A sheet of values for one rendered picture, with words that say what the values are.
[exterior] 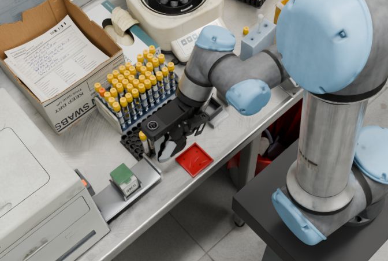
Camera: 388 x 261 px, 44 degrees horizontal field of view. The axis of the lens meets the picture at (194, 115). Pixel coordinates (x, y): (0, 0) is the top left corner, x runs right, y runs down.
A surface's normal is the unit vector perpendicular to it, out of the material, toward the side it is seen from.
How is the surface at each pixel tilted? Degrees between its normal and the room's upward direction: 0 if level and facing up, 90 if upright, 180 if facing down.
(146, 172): 0
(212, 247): 0
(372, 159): 9
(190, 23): 90
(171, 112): 2
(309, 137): 90
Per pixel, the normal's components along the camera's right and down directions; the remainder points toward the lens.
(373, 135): 0.12, -0.54
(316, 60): -0.84, 0.40
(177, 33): 0.49, 0.73
